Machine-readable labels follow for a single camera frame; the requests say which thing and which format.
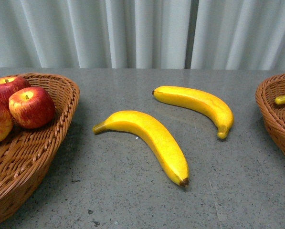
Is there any wicker basket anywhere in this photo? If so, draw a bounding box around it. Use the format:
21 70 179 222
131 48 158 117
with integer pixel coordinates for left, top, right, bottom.
0 73 80 223
255 73 285 155

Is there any yellow banana back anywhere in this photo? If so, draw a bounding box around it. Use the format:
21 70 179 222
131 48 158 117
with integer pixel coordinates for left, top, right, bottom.
152 85 234 139

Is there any red apple in basket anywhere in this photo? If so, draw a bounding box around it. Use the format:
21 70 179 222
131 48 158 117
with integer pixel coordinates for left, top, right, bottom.
9 86 55 129
0 75 31 108

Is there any large yellow banana front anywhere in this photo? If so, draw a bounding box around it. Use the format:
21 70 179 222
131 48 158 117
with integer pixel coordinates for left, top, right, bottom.
93 110 190 187

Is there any right wicker basket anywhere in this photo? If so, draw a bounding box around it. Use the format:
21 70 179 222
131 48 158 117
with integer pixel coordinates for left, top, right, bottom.
255 73 285 155

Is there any red apple front in basket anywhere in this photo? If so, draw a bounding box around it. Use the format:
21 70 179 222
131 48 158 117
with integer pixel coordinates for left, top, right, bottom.
9 86 55 129

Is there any white pleated curtain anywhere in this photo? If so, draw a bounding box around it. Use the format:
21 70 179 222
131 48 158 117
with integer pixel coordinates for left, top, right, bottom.
0 0 285 70

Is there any red apple back in basket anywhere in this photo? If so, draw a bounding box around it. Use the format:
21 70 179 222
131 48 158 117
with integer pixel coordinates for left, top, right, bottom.
0 75 31 108

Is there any left wicker basket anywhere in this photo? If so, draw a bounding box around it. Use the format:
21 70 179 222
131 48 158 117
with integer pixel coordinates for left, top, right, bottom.
0 73 80 223

